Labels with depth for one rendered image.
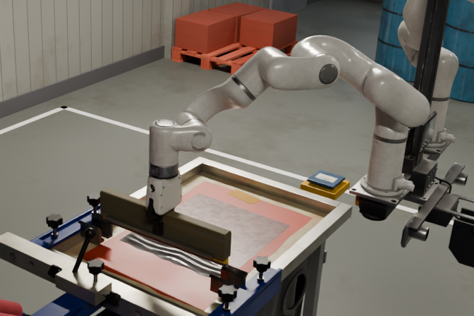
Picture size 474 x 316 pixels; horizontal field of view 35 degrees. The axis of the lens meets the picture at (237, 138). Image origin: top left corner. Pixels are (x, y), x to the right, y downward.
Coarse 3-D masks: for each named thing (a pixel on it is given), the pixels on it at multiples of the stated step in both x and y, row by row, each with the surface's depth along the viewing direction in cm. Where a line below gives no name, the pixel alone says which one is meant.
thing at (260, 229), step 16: (256, 208) 234; (272, 208) 235; (224, 224) 223; (240, 224) 224; (256, 224) 224; (272, 224) 225; (288, 224) 226; (304, 224) 226; (240, 240) 215; (256, 240) 216; (272, 240) 216; (240, 256) 207; (256, 256) 208; (160, 272) 197; (176, 272) 197; (192, 272) 198; (160, 288) 190; (176, 288) 191; (192, 288) 191; (208, 288) 191; (192, 304) 185; (208, 304) 185
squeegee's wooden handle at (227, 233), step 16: (112, 192) 200; (112, 208) 200; (128, 208) 197; (144, 208) 194; (144, 224) 196; (176, 224) 189; (192, 224) 186; (208, 224) 186; (192, 240) 188; (208, 240) 185; (224, 240) 182; (224, 256) 184
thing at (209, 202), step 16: (192, 192) 242; (208, 192) 242; (224, 192) 243; (176, 208) 231; (192, 208) 231; (208, 208) 232; (224, 208) 233; (240, 208) 233; (112, 240) 211; (96, 256) 202; (112, 256) 203; (128, 256) 203; (144, 256) 204; (112, 272) 196; (128, 272) 196; (144, 272) 196
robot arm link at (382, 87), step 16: (304, 48) 187; (320, 48) 187; (336, 48) 190; (352, 48) 190; (352, 64) 189; (368, 64) 191; (352, 80) 192; (368, 80) 189; (384, 80) 186; (400, 80) 187; (368, 96) 189; (384, 96) 187; (400, 96) 188; (416, 96) 190; (400, 112) 190; (416, 112) 192
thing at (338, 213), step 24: (192, 168) 250; (216, 168) 252; (144, 192) 232; (264, 192) 244; (288, 192) 239; (336, 216) 225; (72, 240) 205; (312, 240) 211; (288, 264) 199; (192, 312) 176
